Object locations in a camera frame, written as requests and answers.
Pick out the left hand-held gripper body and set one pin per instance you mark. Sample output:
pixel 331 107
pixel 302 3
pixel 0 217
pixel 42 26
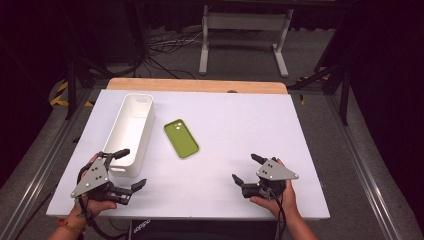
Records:
pixel 91 178

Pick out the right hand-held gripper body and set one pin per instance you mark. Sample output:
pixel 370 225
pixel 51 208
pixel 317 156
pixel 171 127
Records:
pixel 275 171

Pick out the white plastic storage box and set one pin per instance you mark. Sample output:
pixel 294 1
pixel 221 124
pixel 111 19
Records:
pixel 130 133

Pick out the green phone case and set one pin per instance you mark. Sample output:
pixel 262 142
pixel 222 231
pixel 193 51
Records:
pixel 181 140

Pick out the person's left hand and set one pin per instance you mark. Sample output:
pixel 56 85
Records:
pixel 96 206

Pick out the person's right hand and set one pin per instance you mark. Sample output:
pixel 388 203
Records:
pixel 283 205

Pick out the white board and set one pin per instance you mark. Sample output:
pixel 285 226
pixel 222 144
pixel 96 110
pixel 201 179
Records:
pixel 233 133

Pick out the person's black clothing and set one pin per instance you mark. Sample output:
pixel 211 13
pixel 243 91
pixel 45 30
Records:
pixel 200 231

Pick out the black tripod stand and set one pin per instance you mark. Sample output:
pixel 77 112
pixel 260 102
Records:
pixel 344 100
pixel 70 90

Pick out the yellow black hazard tape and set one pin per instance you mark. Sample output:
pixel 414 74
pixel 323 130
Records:
pixel 58 100

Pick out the wooden table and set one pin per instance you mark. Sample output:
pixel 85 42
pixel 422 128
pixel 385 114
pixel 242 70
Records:
pixel 186 85

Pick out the dark curtain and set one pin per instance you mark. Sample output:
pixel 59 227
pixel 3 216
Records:
pixel 26 83
pixel 390 100

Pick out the white metal stand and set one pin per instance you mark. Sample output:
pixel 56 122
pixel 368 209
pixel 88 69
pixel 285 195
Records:
pixel 246 21

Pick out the aluminium floor rail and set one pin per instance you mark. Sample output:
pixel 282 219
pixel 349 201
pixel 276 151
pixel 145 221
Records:
pixel 363 176
pixel 36 176

